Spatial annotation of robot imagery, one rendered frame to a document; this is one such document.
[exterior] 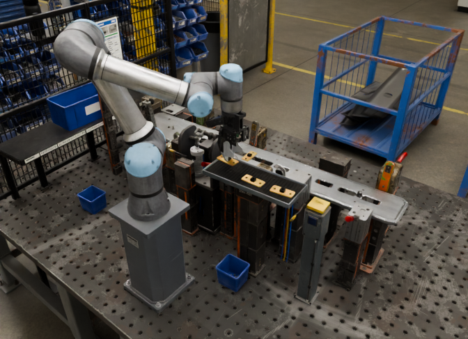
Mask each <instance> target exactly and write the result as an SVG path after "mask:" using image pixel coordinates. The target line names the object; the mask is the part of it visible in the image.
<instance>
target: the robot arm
mask: <svg viewBox="0 0 468 339"><path fill-rule="evenodd" d="M54 55H55V57H56V60H57V61H58V62H59V63H60V65H61V66H62V67H64V68H65V69H66V70H68V71H70V72H71V73H73V74H76V75H78V76H80V77H83V78H86V79H90V80H91V82H92V83H93V85H94V87H95V88H96V90H97V91H98V93H99V94H100V96H101V97H102V99H103V100H104V102H105V104H106V105H107V106H108V108H109V110H110V111H111V113H112V114H113V116H114V118H115V119H116V120H117V122H118V124H119V125H120V127H121V128H122V130H123V131H124V133H125V135H124V138H123V139H124V141H125V142H126V144H127V146H128V147H129V149H128V150H127V151H126V153H125V161H124V163H125V168H126V172H127V180H128V185H129V189H130V194H129V199H128V202H127V212H128V214H129V215H130V216H131V217H132V218H133V219H136V220H138V221H154V220H156V219H160V218H162V217H163V216H164V215H166V214H167V213H168V212H169V210H170V208H171V202H170V198H169V196H168V194H167V192H166V191H165V189H164V184H163V177H162V164H163V160H164V152H165V150H166V139H165V136H164V134H163V132H162V131H161V130H160V129H159V128H157V127H155V126H154V125H153V123H152V122H149V121H146V119H145V118H144V117H143V115H142V113H141V112H140V110H139V108H138V106H137V105H136V103H135V102H134V100H133V99H132V96H131V95H130V93H129V92H128V90H127V88H128V89H131V90H135V91H137V92H140V93H143V94H146V95H149V96H152V97H156V98H158V99H161V100H164V101H167V102H170V103H173V104H177V105H179V106H182V107H185V108H188V109H189V112H190V113H191V114H192V115H193V116H196V117H198V118H202V117H205V116H207V115H208V114H209V113H210V112H211V110H212V106H213V103H214V100H213V95H220V100H221V114H222V115H221V116H217V117H211V118H209V119H208V120H207V121H206V122H205V123H206V125H207V127H208V128H209V127H215V126H217V125H221V126H220V128H219V134H218V140H217V143H218V146H219V150H220V151H221V154H222V156H223V158H224V159H225V160H226V161H228V158H229V157H230V158H231V159H232V158H234V156H235V154H234V153H235V152H243V149H242V147H241V146H240V145H239V143H238V142H241V141H242V142H244V141H246V140H247V139H249V126H247V125H245V124H243V118H244V117H246V113H245V112H243V111H242V82H243V78H242V68H241V67H240V66H239V65H236V64H232V63H229V64H224V65H222V66H221V67H220V70H219V72H189V73H185V74H184V81H183V80H180V79H176V78H174V77H171V76H168V75H166V74H162V73H160V72H157V71H154V70H151V69H148V68H145V67H143V66H140V65H137V64H134V63H131V62H129V61H125V60H123V59H120V58H116V57H115V56H112V55H111V52H110V51H109V49H108V48H107V46H106V45H105V37H104V32H103V30H102V29H101V28H100V26H99V25H97V24H96V23H95V22H93V21H90V20H89V19H77V20H75V21H73V22H71V23H69V25H67V26H66V28H65V29H64V30H63V32H62V33H60V34H59V35H58V36H57V38H56V39H55V42H54ZM247 130H248V136H247Z"/></svg>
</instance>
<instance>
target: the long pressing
mask: <svg viewBox="0 0 468 339"><path fill-rule="evenodd" d="M154 117H155V122H156V126H157V127H158V128H159V129H160V130H161V131H162V132H163V134H164V136H165V139H166V142H167V143H168V142H170V141H171V140H173V134H174V133H176V132H180V133H181V131H182V130H183V129H185V128H186V127H187V126H189V125H195V126H196V128H200V129H202V130H206V131H207V132H212V133H213V134H219V132H218V131H216V130H214V129H210V128H207V127H204V126H202V125H198V124H196V123H192V122H189V121H187V120H184V119H182V118H178V117H175V116H172V115H169V114H167V113H156V114H154ZM169 119H170V120H169ZM168 126H169V127H170V128H168ZM173 126H174V129H173ZM238 143H239V145H240V146H241V147H242V149H243V153H245V154H247V153H248V152H250V151H253V152H257V155H256V156H254V157H257V158H259V159H262V160H265V161H268V162H271V163H273V164H272V165H271V167H272V168H273V172H274V173H275V170H276V168H274V167H275V166H276V165H279V166H282V167H284V168H288V169H290V170H289V171H288V172H286V177H287V176H289V175H290V174H291V173H292V172H293V171H294V170H295V169H299V170H301V171H304V172H307V173H310V174H312V180H311V191H310V195H311V196H314V197H317V198H320V199H323V200H325V201H327V202H330V203H332V204H335V205H337V206H340V207H343V208H345V209H347V210H351V209H352V208H353V207H354V205H355V204H356V203H361V204H362V205H366V206H369V207H372V208H373V213H372V217H371V218H372V219H375V220H377V221H380V222H382V223H385V224H388V225H395V224H397V223H399V221H400V220H401V218H402V216H403V214H404V213H405V210H406V209H407V206H408V202H407V201H406V200H405V199H404V198H401V197H399V196H395V195H393V194H389V193H387V192H384V191H381V190H379V189H375V188H372V187H369V186H366V185H364V184H361V183H358V182H355V181H352V180H349V179H346V178H343V177H341V176H338V175H334V174H332V173H328V172H326V171H323V170H320V169H318V168H314V167H312V166H308V165H306V164H303V163H300V162H298V161H294V160H291V159H288V158H286V157H282V156H280V155H276V154H274V153H271V152H268V151H266V150H262V149H260V148H256V147H253V146H251V145H248V144H246V143H242V142H238ZM234 154H235V153H234ZM234 158H236V159H239V160H242V161H245V160H243V159H242V158H243V156H241V155H238V154H235V156H234ZM277 159H278V160H277ZM245 162H247V163H249V164H253V165H255V166H257V165H258V164H259V163H260V162H258V161H254V160H252V159H250V160H249V161H245ZM317 180H321V181H323V182H326V183H329V184H332V185H333V186H332V187H326V186H324V185H321V184H318V183H316V181H317ZM339 188H343V189H346V190H348V191H352V192H355V193H356V194H357V192H358V191H362V197H364V196H365V197H368V198H372V199H373V200H377V201H380V204H379V205H376V204H373V203H370V202H368V201H365V200H362V197H361V198H359V197H357V196H356V194H355V196H351V195H348V194H345V193H343V192H340V191H338V189H339ZM363 190H364V191H363ZM354 201H355V202H354Z"/></svg>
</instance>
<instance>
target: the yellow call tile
mask: <svg viewBox="0 0 468 339"><path fill-rule="evenodd" d="M329 206H330V202H327V201H325V200H323V199H320V198H317V197H314V198H313V199H312V200H311V201H310V203H309V204H308V205H307V208H309V209H310V210H313V211H316V212H319V213H321V214H323V213H324V212H325V210H326V209H327V208H328V207H329Z"/></svg>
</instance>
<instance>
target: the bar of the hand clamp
mask: <svg viewBox="0 0 468 339"><path fill-rule="evenodd" d="M154 103H155V101H154V99H152V98H150V99H149V101H148V102H147V101H146V100H144V101H143V102H142V104H143V106H142V108H143V109H144V112H145V115H146V120H147V121H149V122H152V123H153V125H154V126H155V127H157V126H156V122H155V117H154V113H153V108H152V105H151V104H154Z"/></svg>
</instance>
